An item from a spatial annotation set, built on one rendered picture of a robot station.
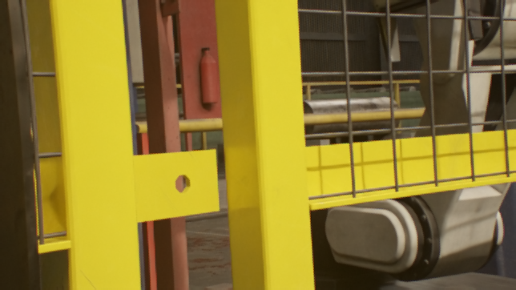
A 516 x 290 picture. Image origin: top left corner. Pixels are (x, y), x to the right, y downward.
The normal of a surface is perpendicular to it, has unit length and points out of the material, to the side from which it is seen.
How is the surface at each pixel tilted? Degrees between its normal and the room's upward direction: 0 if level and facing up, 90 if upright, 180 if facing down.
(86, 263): 90
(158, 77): 90
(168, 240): 90
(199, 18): 90
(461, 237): 109
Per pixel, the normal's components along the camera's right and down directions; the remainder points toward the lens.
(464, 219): 0.50, 0.32
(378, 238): -0.86, 0.07
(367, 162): 0.62, -0.02
